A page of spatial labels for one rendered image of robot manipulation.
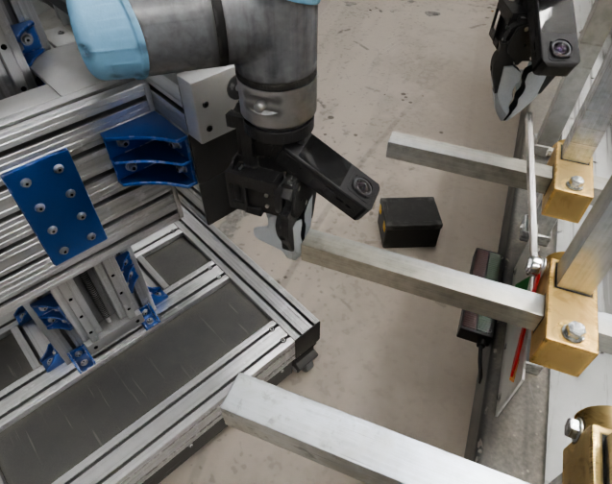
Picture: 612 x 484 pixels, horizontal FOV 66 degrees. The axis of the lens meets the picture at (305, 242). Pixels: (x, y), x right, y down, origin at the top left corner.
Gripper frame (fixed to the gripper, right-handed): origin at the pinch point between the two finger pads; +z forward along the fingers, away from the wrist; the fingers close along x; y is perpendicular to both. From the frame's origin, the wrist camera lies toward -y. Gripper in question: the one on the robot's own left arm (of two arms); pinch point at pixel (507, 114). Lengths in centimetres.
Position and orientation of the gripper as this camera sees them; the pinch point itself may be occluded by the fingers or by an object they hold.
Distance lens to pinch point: 76.8
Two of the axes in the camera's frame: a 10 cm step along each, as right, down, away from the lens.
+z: -0.1, 6.8, 7.3
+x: -10.0, -0.1, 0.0
